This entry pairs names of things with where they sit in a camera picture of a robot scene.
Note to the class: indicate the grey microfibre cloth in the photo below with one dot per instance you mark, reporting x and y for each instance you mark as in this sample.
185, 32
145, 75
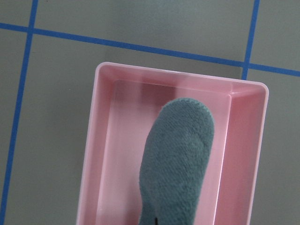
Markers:
174, 163

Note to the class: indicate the pink plastic bin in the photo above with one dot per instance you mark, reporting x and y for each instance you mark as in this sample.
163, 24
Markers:
125, 103

